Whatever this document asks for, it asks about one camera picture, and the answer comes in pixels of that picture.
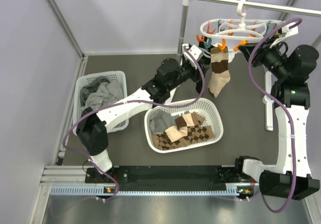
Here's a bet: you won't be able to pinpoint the yellow-orange peg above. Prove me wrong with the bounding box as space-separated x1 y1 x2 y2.
233 40 248 52
218 39 229 53

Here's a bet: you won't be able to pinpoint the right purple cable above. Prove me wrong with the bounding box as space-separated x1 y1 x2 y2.
247 18 303 213

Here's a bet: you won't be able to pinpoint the brown beige striped socks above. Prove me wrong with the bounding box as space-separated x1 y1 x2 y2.
208 47 231 97

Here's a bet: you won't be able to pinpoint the grey clothes pile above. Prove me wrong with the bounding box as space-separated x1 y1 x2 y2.
79 75 126 129

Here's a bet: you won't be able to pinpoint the orange clothes peg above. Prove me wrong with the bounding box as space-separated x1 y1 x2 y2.
196 34 206 43

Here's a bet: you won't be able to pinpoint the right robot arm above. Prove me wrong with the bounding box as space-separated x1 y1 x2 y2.
234 40 320 200

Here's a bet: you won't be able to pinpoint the white round clip hanger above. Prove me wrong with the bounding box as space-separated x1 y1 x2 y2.
200 0 281 43

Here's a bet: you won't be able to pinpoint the teal clothes peg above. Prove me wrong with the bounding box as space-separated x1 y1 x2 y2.
204 38 212 51

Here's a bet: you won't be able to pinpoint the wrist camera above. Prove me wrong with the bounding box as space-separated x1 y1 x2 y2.
182 44 204 68
278 22 298 40

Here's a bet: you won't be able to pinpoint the purple cable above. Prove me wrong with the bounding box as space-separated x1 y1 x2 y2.
247 18 303 213
62 44 206 200

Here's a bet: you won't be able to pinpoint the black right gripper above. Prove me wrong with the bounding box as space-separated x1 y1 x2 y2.
239 35 290 79

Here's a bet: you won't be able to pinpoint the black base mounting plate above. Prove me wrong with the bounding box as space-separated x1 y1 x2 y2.
84 165 254 192

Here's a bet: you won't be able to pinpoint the white rectangular laundry basket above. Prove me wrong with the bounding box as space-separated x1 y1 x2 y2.
72 70 130 134

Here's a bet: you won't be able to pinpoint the white oval sock basket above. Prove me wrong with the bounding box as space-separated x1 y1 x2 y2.
144 98 224 154

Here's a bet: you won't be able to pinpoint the white drying rack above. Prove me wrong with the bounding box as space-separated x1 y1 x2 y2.
177 0 320 131

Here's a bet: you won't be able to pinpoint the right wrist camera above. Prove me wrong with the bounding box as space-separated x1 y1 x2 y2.
278 22 298 40

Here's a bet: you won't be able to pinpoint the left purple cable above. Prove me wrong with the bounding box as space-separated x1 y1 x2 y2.
62 44 206 200

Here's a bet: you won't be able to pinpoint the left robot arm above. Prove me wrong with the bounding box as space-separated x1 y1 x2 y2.
75 57 210 182

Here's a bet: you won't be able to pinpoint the white sock on hanger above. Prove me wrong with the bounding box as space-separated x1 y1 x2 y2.
228 48 239 63

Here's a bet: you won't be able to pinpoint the brown argyle socks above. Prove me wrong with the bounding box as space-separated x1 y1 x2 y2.
151 125 215 151

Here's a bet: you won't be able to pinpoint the black sock with white stripes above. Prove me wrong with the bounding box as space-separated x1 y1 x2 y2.
196 43 211 93

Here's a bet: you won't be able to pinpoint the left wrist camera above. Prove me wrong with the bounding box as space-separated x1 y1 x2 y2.
182 44 204 68

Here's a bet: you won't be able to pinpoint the grey slotted cable duct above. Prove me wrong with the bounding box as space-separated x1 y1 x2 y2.
50 186 250 196

